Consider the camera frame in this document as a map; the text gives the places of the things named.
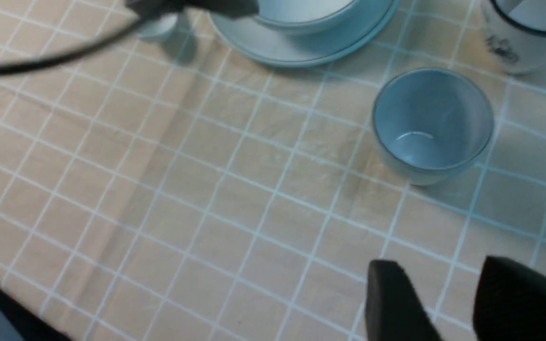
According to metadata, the pale blue plate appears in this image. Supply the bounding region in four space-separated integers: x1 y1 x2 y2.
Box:
209 0 399 68

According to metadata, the beige checkered tablecloth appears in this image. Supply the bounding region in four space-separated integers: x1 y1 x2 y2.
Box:
0 0 546 341

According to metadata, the pale blue shallow bowl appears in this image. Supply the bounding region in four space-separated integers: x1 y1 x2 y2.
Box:
255 0 361 35

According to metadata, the white cup bicycle print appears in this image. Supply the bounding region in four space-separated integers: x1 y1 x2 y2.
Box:
480 0 546 75

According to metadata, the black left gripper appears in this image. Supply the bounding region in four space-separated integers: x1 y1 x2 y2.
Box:
125 0 259 19

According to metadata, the small pale blue cup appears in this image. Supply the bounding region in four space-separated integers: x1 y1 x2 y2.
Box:
371 68 495 186

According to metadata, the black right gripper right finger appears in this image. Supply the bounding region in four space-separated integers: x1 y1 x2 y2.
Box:
473 256 546 341

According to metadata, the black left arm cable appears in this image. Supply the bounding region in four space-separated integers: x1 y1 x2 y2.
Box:
0 14 146 77

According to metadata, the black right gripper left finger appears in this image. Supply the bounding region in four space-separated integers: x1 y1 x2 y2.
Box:
364 260 442 341

